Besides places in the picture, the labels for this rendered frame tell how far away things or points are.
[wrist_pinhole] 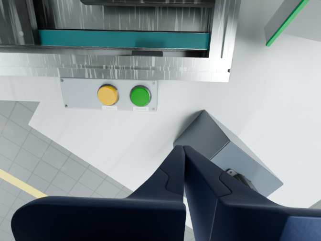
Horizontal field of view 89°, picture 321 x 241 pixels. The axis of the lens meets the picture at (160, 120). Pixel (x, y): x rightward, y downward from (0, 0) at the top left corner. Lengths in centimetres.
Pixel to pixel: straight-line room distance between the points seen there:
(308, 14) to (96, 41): 37
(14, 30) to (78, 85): 14
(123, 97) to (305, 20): 34
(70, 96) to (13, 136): 163
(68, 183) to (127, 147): 150
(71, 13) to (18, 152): 175
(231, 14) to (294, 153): 45
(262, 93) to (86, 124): 51
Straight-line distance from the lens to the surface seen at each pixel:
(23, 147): 200
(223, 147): 30
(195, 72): 35
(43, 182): 213
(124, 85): 36
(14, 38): 45
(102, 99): 37
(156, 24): 40
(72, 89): 41
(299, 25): 38
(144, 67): 36
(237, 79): 49
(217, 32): 36
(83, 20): 44
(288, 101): 57
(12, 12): 45
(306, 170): 71
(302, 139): 64
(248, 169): 34
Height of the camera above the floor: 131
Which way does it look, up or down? 71 degrees down
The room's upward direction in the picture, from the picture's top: 174 degrees counter-clockwise
